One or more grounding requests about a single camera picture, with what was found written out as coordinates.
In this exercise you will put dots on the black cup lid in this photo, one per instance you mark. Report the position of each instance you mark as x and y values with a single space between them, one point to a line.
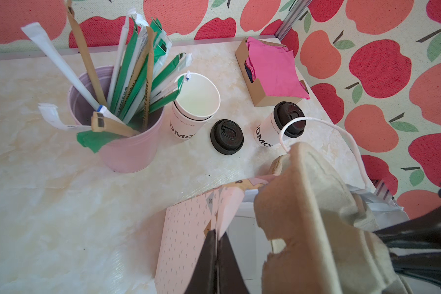
283 113

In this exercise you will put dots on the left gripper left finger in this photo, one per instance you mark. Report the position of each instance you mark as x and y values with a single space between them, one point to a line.
202 280

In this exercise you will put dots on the stack of white paper cups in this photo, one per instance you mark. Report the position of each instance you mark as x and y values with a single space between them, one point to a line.
197 102

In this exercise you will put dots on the white paper coffee cup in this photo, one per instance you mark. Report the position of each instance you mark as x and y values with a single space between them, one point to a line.
267 133

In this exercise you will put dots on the single cardboard cup carrier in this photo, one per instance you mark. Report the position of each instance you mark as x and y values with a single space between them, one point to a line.
328 232

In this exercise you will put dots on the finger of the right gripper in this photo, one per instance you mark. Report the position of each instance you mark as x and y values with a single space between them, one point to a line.
425 266
420 233

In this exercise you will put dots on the pink straw holder cup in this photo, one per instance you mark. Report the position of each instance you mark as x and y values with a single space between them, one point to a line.
121 154

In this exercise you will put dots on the right frame post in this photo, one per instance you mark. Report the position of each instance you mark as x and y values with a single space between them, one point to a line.
294 13

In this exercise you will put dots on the stack of black lids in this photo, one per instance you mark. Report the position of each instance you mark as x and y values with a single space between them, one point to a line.
227 137

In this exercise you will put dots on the pink napkin stack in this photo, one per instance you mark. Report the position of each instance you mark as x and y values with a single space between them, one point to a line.
273 67

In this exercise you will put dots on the white patterned gift bag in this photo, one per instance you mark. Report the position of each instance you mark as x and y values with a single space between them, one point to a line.
227 209

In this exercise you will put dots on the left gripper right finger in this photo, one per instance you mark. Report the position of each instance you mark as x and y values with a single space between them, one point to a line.
229 278

